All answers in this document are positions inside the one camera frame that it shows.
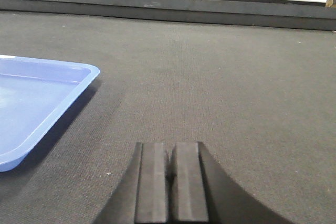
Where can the blue plastic tray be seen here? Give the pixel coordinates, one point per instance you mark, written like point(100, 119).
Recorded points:
point(35, 93)

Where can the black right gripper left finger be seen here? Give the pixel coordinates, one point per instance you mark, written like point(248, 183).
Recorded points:
point(142, 194)

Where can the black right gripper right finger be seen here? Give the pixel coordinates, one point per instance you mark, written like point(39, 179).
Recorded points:
point(202, 192)

